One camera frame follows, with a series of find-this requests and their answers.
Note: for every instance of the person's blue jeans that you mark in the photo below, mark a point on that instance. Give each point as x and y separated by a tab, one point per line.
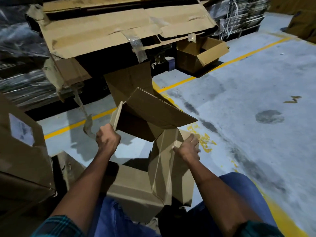
244	187

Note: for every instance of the pile of brown cardboard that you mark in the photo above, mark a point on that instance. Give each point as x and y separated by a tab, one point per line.
98	29

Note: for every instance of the person's right hand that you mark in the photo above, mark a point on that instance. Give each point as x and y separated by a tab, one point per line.
188	150

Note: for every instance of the pale cardboard box orange tape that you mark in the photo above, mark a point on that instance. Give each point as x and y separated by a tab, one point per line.
153	108

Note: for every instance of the brown cardboard box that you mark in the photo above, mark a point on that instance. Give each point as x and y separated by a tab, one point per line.
212	53

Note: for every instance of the cardboard box with white label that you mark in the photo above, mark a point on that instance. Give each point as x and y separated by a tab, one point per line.
24	160

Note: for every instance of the upright brown cardboard sheet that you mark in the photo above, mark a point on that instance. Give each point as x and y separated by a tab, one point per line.
128	76

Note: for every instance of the hanging brown tape strip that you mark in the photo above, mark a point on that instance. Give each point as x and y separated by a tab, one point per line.
88	123

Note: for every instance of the torn tape scrap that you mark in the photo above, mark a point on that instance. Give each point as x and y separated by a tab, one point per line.
292	99

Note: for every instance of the person's left woven shoe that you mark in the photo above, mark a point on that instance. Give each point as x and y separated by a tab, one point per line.
153	224

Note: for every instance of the person's left forearm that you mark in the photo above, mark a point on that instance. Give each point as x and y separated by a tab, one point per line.
81	192

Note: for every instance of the person's left hand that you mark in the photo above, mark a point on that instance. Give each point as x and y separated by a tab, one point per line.
108	140

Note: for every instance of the person's right forearm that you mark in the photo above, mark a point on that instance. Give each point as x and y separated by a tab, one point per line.
217	194

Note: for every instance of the small bluish block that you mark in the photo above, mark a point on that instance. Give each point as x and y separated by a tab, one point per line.
171	63

